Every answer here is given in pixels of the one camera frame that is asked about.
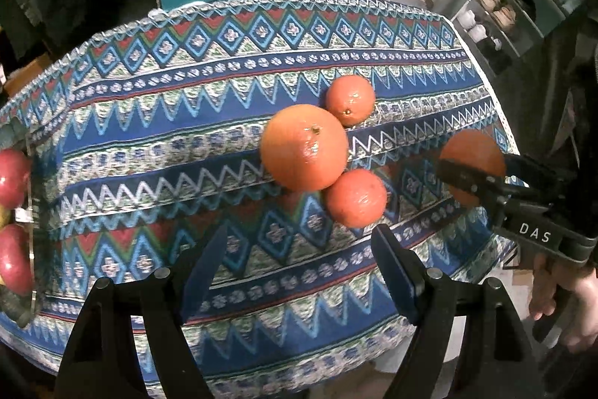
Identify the medium orange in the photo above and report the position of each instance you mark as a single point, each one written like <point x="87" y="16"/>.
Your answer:
<point x="476" y="151"/>

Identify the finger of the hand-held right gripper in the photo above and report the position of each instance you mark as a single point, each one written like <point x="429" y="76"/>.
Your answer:
<point x="537" y="174"/>
<point x="472" y="181"/>

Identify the brown shoe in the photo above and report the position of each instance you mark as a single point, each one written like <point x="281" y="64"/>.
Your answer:
<point x="489" y="0"/>
<point x="504" y="15"/>

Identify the small tangerine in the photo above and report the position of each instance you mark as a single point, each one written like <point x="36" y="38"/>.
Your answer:
<point x="356" y="198"/>
<point x="350" y="100"/>

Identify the person's right hand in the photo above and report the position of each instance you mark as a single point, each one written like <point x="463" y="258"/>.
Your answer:
<point x="584" y="305"/>

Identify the large orange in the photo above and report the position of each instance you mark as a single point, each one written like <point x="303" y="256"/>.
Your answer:
<point x="303" y="146"/>

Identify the blue patterned tablecloth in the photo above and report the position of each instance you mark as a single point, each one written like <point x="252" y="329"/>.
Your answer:
<point x="187" y="123"/>

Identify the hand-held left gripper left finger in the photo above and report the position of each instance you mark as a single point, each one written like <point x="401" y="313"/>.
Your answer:
<point x="205" y="273"/>

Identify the yellow mango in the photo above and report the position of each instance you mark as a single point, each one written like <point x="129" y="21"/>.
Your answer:
<point x="3" y="216"/>

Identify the white shoe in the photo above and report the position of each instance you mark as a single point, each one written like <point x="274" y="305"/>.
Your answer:
<point x="473" y="25"/>

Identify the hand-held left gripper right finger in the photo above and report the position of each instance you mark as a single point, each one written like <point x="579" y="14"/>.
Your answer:
<point x="397" y="273"/>

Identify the red apple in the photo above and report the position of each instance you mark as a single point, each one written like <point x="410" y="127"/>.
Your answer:
<point x="11" y="181"/>
<point x="14" y="258"/>

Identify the clear glass plate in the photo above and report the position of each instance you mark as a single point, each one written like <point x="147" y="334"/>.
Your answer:
<point x="32" y="216"/>

